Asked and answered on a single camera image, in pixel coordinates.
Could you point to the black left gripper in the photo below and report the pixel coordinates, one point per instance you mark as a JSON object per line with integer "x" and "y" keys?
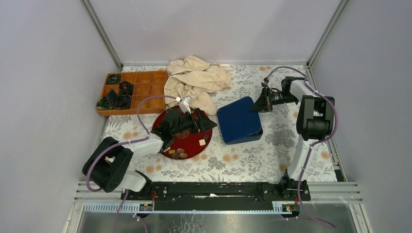
{"x": 202, "y": 123}

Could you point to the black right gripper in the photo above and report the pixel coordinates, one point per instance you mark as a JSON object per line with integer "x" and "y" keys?
{"x": 264, "y": 102}

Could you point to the navy box lid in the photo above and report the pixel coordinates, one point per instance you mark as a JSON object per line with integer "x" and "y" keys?
{"x": 238, "y": 124}

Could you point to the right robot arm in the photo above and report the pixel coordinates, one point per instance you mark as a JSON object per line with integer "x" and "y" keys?
{"x": 316, "y": 121}

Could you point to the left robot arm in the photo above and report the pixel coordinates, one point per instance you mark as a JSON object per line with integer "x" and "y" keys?
{"x": 107, "y": 168}

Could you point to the white block chocolate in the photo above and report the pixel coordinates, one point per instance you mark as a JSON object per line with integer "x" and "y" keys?
{"x": 202, "y": 142}

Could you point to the red round tray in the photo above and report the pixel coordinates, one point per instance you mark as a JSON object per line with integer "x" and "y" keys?
{"x": 184, "y": 145}

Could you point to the beige crumpled cloth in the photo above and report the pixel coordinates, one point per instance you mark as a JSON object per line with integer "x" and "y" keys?
{"x": 192, "y": 77}

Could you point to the wooden compartment tray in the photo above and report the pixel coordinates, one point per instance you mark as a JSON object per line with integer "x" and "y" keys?
{"x": 139, "y": 85}

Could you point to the dark rolled tie patterned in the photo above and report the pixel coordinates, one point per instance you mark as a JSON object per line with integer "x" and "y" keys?
{"x": 123, "y": 101}

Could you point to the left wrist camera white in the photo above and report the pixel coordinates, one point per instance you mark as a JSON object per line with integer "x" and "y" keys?
{"x": 184, "y": 104}

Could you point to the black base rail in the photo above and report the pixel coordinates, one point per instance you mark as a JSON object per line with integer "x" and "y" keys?
{"x": 201, "y": 196}

